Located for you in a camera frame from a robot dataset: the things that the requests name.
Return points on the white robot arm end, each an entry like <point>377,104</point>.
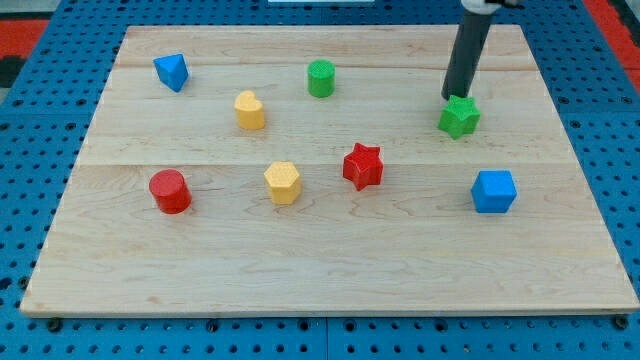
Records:
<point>488,7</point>

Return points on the red star block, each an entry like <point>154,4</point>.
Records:
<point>363,166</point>

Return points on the green star block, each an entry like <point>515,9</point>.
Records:
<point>459,117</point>

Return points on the blue cube block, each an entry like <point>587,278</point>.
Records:
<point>493,191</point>

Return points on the yellow hexagon block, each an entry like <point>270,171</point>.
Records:
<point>283,182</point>

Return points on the wooden board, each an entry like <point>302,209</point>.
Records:
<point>412,246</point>

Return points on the yellow heart block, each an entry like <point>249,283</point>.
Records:
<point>249,111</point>

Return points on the green cylinder block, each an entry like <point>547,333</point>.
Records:
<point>321,78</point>

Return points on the red cylinder block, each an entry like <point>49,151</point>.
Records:
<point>170,191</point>

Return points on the blue triangular prism block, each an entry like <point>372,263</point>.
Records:
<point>172,71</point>

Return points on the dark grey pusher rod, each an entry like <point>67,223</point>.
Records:
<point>468,45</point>

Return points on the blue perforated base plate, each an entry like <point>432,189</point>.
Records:
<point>48,109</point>

